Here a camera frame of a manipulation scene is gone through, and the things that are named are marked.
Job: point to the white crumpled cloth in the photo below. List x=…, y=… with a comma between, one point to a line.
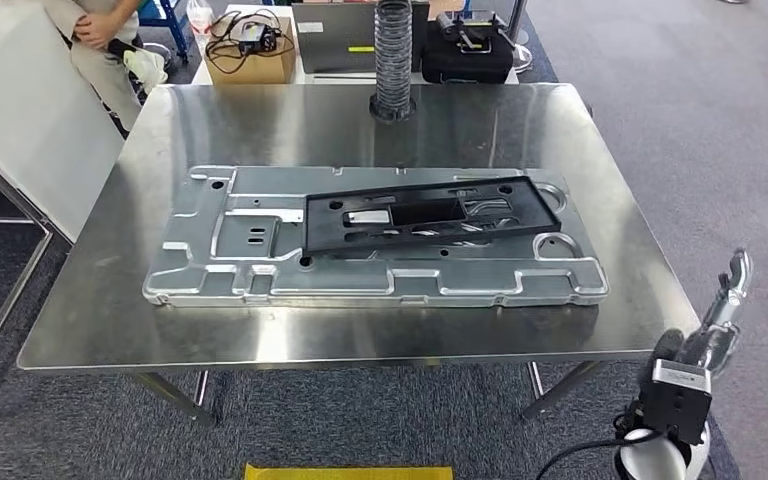
x=145, y=69

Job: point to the stainless steel workbench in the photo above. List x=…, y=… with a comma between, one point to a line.
x=357, y=331

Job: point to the person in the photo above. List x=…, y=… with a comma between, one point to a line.
x=102, y=73

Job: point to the black plastic car trim part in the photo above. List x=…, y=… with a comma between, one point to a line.
x=331, y=225

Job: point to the cardboard box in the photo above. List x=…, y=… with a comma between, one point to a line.
x=251, y=69

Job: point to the stamped silver metal plate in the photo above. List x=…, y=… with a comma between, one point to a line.
x=225, y=278

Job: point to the black carrying case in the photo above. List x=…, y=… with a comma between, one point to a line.
x=463, y=66

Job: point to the black power adapter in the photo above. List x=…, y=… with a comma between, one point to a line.
x=257, y=40

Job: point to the black handheld device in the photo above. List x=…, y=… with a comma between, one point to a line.
x=473, y=36

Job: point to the white table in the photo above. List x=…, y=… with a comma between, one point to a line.
x=338, y=79

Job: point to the steel table frame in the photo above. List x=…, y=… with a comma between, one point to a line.
x=6, y=187

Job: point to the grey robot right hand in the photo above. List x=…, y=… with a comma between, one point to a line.
x=715, y=348

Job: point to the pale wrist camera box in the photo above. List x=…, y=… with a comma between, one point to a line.
x=675, y=404

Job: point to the clear plastic bag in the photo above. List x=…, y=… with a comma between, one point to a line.
x=200, y=14

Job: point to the blue metal stand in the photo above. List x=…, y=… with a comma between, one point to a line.
x=162, y=26

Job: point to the grey laptop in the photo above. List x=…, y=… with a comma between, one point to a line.
x=338, y=33

